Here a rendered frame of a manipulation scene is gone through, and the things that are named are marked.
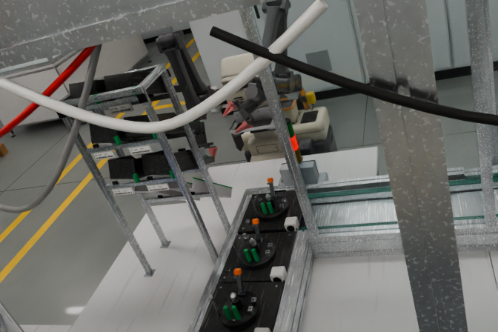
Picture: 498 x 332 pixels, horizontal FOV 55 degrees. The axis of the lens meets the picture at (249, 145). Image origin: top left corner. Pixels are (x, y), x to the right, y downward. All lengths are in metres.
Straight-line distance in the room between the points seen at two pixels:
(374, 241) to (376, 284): 0.15
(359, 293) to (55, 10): 1.39
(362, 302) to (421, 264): 1.19
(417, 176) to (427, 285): 0.12
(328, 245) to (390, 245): 0.21
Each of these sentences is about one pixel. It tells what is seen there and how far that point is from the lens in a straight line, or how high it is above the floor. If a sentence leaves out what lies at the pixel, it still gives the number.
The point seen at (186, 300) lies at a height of 0.86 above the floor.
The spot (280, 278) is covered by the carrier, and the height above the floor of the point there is 0.98.
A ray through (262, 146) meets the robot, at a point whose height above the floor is 0.86.
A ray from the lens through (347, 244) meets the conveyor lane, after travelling 1.77.
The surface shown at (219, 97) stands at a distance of 0.38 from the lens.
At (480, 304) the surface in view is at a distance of 1.63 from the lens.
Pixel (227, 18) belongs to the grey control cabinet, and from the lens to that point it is 4.89.
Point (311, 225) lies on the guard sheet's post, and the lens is 1.73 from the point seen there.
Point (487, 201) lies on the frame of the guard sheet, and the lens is 1.65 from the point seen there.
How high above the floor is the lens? 2.09
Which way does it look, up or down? 27 degrees down
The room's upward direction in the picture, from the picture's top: 19 degrees counter-clockwise
